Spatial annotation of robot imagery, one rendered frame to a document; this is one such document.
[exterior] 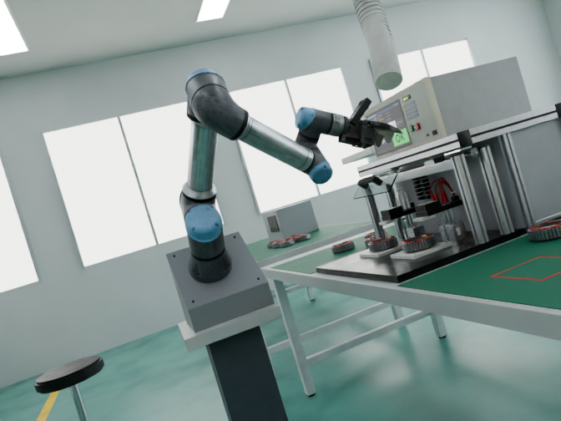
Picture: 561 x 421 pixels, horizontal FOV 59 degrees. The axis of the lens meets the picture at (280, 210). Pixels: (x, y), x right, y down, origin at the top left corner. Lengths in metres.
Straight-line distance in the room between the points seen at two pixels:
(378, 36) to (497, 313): 2.38
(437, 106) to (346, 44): 5.72
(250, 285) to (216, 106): 0.62
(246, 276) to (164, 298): 4.56
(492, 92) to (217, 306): 1.17
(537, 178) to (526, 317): 0.81
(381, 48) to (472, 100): 1.45
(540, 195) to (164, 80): 5.35
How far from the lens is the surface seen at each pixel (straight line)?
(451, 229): 1.78
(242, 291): 1.67
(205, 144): 1.56
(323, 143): 6.83
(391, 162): 1.93
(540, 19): 9.58
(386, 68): 3.08
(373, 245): 1.91
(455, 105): 1.77
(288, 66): 6.95
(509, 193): 1.73
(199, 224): 1.58
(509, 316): 1.09
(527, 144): 1.78
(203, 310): 1.65
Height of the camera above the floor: 1.07
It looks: 1 degrees down
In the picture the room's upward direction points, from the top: 17 degrees counter-clockwise
